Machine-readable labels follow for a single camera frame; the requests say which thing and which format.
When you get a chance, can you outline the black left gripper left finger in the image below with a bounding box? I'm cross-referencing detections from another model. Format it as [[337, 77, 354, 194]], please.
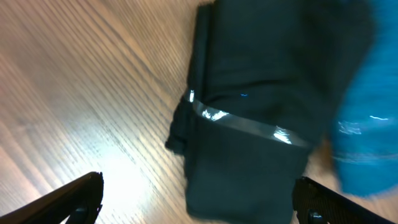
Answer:
[[1, 172, 104, 224]]

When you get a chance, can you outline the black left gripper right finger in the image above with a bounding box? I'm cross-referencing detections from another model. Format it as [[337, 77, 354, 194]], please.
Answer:
[[293, 177, 394, 224]]

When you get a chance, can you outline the black cloth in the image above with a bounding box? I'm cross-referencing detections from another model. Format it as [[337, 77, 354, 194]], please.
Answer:
[[165, 0, 374, 223]]

